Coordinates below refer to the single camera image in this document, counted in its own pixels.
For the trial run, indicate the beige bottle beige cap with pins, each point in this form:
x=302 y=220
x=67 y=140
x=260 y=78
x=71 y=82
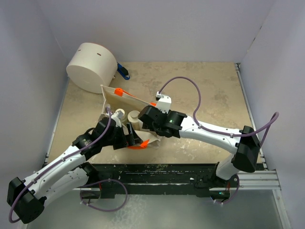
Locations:
x=134 y=117

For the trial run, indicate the large white cylindrical container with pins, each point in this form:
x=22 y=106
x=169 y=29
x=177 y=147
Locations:
x=92 y=67

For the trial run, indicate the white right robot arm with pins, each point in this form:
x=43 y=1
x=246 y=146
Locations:
x=243 y=150

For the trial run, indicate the green bottle white cap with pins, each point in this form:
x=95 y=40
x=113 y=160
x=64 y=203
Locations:
x=121 y=114

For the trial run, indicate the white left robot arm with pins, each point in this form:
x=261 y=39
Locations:
x=29 y=197

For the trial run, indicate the blue black tool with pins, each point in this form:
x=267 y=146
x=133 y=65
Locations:
x=123 y=71

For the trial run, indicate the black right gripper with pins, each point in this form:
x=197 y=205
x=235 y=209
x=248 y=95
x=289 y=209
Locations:
x=146 y=126

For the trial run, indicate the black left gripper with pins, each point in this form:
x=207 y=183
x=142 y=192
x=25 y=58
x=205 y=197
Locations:
x=133 y=138

